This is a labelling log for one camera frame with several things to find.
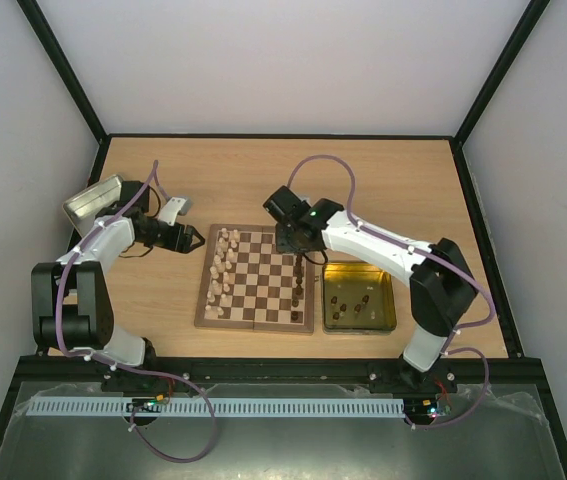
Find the dark king piece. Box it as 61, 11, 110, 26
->
294, 260, 304, 276

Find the wooden chess board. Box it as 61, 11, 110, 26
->
194, 224, 316, 334

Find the gold tin box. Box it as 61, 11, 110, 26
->
321, 261, 397, 335

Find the silver tin lid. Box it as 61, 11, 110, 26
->
62, 174, 123, 237

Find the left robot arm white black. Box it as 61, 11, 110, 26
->
31, 175, 205, 369

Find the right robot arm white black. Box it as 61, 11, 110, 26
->
263, 186, 478, 392

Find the white bishop near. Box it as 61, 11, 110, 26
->
211, 279, 221, 295

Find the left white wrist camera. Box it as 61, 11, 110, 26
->
157, 196, 193, 226

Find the white slotted cable duct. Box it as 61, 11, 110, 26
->
26, 396, 404, 419

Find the black aluminium frame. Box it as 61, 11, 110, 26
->
0, 1, 567, 478

